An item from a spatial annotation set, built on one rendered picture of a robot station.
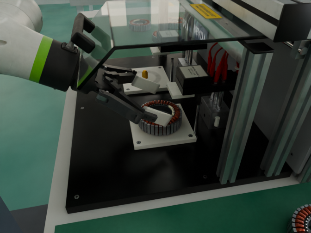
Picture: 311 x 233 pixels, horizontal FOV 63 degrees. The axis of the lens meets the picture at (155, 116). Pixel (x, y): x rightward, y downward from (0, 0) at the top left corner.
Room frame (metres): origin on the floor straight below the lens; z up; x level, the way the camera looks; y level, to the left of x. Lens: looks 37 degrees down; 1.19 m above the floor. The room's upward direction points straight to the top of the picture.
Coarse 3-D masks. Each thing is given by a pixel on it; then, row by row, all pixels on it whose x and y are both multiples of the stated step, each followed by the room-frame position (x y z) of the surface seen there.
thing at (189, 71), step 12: (180, 72) 0.52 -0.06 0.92; (192, 72) 0.52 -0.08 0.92; (204, 72) 0.52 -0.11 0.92; (228, 72) 0.56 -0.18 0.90; (168, 84) 0.53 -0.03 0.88; (180, 84) 0.50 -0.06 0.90; (192, 84) 0.49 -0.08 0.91; (204, 84) 0.49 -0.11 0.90; (216, 84) 0.50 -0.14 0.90; (228, 84) 0.50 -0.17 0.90; (180, 96) 0.49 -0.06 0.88; (192, 96) 0.49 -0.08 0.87; (216, 96) 0.53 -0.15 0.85
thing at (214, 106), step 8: (208, 96) 0.57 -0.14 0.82; (200, 104) 0.56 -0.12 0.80; (208, 104) 0.53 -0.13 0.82; (216, 104) 0.53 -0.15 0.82; (224, 104) 0.53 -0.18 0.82; (200, 112) 0.56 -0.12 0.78; (208, 112) 0.51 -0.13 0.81; (216, 112) 0.50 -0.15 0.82; (224, 112) 0.50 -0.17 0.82; (208, 120) 0.50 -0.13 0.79; (224, 120) 0.50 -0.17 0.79; (208, 128) 0.50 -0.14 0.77; (216, 128) 0.50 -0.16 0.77
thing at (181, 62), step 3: (180, 60) 0.79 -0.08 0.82; (183, 60) 0.79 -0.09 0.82; (186, 60) 0.79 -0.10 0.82; (192, 60) 0.79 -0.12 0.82; (180, 63) 0.77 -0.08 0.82; (183, 63) 0.76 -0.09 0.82; (186, 63) 0.76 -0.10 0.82; (192, 63) 0.76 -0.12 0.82; (195, 63) 0.76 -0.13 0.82; (180, 66) 0.77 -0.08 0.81
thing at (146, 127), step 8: (144, 104) 0.53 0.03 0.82; (152, 104) 0.54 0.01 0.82; (160, 104) 0.54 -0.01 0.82; (168, 104) 0.54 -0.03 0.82; (176, 104) 0.54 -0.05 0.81; (168, 112) 0.53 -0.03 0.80; (176, 112) 0.50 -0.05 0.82; (144, 120) 0.47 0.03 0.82; (176, 120) 0.47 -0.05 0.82; (144, 128) 0.46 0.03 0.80; (152, 128) 0.45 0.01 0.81; (160, 128) 0.45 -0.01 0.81; (168, 128) 0.45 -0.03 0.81; (176, 128) 0.47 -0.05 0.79
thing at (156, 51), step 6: (150, 48) 0.76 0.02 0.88; (156, 48) 0.75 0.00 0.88; (162, 48) 0.72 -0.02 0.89; (168, 48) 0.72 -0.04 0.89; (174, 48) 0.73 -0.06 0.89; (180, 48) 0.73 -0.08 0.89; (186, 48) 0.73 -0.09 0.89; (192, 48) 0.74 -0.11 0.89; (198, 48) 0.74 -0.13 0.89; (204, 48) 0.74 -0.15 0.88; (156, 54) 0.72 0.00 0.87; (162, 54) 0.72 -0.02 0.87; (168, 54) 0.73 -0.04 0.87; (186, 54) 0.79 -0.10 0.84; (192, 54) 0.75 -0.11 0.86
